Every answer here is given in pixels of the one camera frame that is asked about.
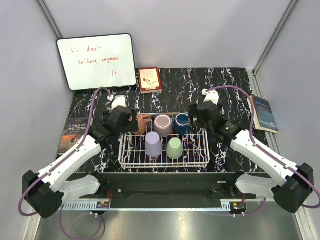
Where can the blue paperback book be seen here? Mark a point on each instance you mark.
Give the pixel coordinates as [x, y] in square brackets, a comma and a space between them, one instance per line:
[263, 116]

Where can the Tale of Two Cities book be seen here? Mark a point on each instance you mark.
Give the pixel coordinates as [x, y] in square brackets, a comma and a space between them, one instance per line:
[74, 129]

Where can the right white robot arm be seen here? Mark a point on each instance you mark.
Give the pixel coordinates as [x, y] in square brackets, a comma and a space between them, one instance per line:
[288, 184]

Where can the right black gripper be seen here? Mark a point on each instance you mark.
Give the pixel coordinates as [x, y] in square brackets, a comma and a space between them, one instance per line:
[193, 111]

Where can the white slotted cable duct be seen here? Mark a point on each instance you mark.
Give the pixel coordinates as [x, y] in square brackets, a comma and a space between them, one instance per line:
[87, 205]

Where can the light green plastic cup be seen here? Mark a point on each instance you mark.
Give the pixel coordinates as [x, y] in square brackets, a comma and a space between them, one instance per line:
[174, 148]

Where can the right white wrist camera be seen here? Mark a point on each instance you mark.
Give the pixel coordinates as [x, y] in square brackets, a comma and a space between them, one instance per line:
[210, 96]

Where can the lavender plastic cup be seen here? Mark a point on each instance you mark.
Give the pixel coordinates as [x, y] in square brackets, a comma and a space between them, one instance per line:
[153, 145]

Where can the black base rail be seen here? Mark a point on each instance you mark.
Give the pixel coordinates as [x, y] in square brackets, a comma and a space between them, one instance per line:
[170, 190]

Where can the orange pink mug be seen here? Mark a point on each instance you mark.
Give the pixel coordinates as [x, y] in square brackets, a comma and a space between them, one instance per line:
[142, 120]

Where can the red and cream book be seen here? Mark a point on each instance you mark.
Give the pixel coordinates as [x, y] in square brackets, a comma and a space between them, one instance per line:
[149, 80]

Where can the mauve ceramic mug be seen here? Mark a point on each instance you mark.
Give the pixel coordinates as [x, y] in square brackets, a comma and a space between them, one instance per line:
[163, 125]

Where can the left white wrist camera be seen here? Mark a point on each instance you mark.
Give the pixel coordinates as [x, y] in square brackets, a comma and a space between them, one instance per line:
[118, 100]

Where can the black marbled table mat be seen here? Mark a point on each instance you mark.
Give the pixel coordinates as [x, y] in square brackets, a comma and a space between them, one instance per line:
[180, 87]

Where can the white dry-erase board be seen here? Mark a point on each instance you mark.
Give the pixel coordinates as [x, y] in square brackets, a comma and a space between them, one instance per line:
[92, 62]

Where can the white wire dish rack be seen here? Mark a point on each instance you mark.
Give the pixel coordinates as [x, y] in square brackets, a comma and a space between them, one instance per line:
[132, 154]

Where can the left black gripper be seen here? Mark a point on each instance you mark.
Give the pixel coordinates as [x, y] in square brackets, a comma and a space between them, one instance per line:
[133, 123]

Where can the dark blue mug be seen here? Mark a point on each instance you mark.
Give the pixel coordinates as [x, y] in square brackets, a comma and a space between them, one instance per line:
[181, 124]

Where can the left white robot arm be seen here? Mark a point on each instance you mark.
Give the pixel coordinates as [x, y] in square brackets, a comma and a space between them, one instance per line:
[49, 188]

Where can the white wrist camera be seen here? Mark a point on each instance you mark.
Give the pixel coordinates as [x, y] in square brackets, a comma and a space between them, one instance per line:
[210, 96]
[118, 100]

